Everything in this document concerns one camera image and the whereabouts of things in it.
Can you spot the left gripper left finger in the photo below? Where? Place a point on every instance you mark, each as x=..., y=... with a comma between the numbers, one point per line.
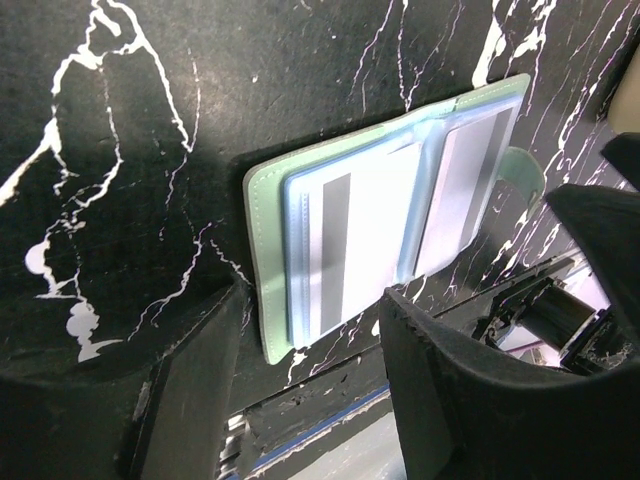
x=152, y=408

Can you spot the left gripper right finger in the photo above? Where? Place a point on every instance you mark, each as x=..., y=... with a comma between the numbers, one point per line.
x=466, y=411

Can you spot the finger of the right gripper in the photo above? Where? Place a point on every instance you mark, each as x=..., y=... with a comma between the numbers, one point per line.
x=604, y=223

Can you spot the green card holder wallet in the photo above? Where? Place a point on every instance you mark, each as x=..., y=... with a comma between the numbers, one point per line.
x=278, y=213

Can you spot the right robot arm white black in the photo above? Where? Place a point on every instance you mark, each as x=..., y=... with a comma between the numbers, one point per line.
x=588, y=341

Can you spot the beige oval tray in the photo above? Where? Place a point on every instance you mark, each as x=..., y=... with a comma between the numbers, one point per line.
x=620, y=107

